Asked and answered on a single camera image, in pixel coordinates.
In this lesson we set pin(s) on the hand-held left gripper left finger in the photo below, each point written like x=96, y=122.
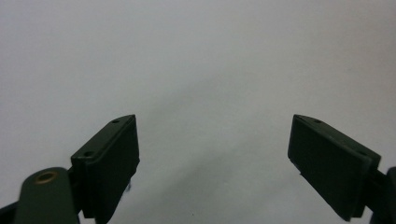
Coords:
x=107, y=165

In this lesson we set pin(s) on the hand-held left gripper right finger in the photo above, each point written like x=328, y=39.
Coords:
x=330, y=168

